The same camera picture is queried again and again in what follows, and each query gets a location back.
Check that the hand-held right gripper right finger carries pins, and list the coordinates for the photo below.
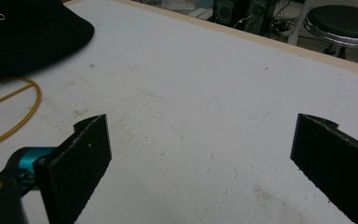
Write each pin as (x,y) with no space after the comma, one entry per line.
(335,161)

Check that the black computer tower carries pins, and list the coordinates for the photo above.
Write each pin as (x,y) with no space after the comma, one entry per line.
(242,14)

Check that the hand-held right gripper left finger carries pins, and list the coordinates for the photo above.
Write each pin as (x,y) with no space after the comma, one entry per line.
(74,168)

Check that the black round stool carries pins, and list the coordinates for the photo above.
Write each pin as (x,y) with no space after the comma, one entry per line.
(341,25)

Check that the black bucket hat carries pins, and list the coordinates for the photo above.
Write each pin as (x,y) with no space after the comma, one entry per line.
(28,34)

